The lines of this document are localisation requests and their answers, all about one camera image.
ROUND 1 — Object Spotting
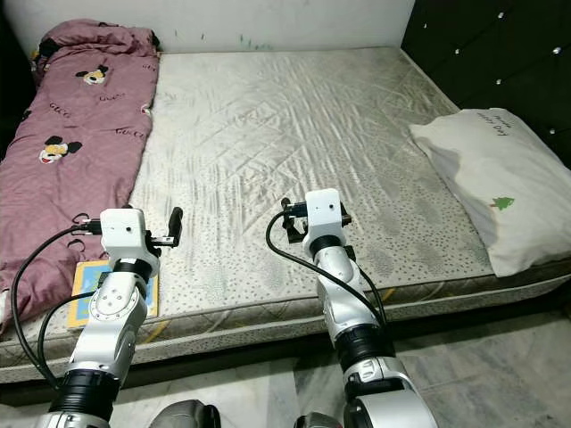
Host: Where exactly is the white quilted mattress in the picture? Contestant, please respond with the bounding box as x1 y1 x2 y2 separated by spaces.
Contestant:
0 46 571 368

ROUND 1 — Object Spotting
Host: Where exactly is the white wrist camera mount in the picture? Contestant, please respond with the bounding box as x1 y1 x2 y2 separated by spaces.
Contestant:
98 207 163 268
303 188 346 243

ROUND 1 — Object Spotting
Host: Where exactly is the dark bed frame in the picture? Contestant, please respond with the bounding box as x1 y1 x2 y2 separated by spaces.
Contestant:
0 281 571 407

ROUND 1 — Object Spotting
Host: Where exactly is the grey robot right leg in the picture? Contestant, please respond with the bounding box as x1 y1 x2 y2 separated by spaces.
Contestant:
293 410 351 428

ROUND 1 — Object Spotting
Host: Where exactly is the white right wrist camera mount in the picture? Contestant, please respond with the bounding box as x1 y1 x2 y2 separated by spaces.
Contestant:
303 188 346 243

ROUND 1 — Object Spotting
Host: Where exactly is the blue yellow children's book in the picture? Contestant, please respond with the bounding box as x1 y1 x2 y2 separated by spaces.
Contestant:
67 259 161 331

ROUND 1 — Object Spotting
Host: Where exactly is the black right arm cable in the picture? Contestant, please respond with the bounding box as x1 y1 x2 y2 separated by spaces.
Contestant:
266 210 391 329

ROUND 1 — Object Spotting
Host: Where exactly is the white pillow with tree print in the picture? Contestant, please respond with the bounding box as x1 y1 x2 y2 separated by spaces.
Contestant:
409 107 571 279

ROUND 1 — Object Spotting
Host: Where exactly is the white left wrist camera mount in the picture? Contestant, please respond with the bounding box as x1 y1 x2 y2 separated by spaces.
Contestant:
98 207 163 268

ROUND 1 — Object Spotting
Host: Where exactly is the grey robot leg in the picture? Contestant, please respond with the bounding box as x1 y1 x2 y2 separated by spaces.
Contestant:
156 399 221 428
293 410 351 428

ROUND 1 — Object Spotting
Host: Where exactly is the grey robot left leg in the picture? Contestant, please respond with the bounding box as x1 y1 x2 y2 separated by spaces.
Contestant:
156 399 221 428

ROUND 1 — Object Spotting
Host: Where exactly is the pink cartoon mouse blanket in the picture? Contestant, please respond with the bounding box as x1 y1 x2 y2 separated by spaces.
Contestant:
0 20 163 320

